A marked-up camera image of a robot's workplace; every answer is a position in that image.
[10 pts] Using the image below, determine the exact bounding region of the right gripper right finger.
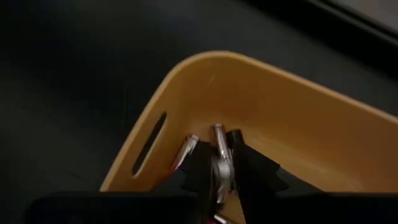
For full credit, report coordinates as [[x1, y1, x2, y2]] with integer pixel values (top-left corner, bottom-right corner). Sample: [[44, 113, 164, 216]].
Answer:
[[225, 129, 290, 224]]

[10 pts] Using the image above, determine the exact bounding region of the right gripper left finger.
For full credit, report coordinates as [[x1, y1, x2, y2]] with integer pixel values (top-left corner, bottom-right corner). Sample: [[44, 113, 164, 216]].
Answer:
[[154, 141, 215, 224]]

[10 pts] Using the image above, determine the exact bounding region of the white marker pen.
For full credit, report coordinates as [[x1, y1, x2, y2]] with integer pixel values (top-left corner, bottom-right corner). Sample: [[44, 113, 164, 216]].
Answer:
[[210, 123, 236, 205]]

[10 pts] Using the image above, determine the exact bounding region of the silver battery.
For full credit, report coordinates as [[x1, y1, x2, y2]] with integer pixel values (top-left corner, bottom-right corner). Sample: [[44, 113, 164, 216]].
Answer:
[[212, 213, 239, 224], [169, 134, 200, 172]]

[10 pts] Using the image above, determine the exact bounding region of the yellow plastic bin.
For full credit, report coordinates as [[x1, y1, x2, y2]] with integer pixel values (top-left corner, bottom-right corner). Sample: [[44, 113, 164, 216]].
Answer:
[[99, 50, 398, 224]]

